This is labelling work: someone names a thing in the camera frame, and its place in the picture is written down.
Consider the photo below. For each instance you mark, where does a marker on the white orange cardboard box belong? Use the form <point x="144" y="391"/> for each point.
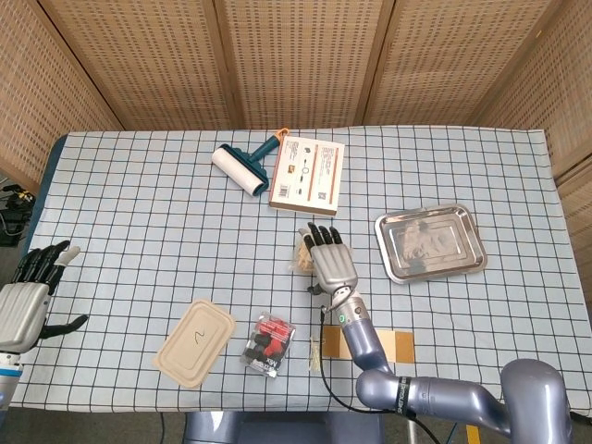
<point x="305" y="185"/>

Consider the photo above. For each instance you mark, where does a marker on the woven folding screen panel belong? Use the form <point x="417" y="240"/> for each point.
<point x="37" y="92"/>
<point x="300" y="60"/>
<point x="444" y="60"/>
<point x="152" y="60"/>
<point x="569" y="92"/>

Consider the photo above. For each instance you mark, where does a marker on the teal white lint roller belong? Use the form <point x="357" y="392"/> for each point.
<point x="236" y="168"/>

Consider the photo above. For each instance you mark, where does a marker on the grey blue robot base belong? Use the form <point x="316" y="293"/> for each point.
<point x="277" y="430"/>

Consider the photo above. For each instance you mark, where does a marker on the clear coffee capsule box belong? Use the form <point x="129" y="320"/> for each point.
<point x="268" y="344"/>

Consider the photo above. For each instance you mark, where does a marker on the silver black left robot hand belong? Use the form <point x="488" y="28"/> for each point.
<point x="20" y="310"/>

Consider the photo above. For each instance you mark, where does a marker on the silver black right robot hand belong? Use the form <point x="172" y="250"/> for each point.
<point x="333" y="266"/>

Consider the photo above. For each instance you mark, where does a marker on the clear plastic bag of snacks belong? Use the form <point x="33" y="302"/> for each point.
<point x="303" y="261"/>

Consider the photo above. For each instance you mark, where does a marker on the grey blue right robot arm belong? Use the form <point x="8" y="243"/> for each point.
<point x="365" y="342"/>

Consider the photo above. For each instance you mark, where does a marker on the beige pulp container lid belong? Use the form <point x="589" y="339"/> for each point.
<point x="194" y="342"/>

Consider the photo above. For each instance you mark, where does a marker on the brown cardboard piece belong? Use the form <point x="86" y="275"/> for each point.
<point x="402" y="347"/>

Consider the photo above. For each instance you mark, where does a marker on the blue checked tablecloth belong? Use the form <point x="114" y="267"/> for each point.
<point x="139" y="231"/>

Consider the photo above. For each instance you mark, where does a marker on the square stainless steel tray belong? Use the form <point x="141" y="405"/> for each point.
<point x="430" y="245"/>

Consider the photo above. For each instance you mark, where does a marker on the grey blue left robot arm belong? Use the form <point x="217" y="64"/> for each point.
<point x="7" y="374"/>

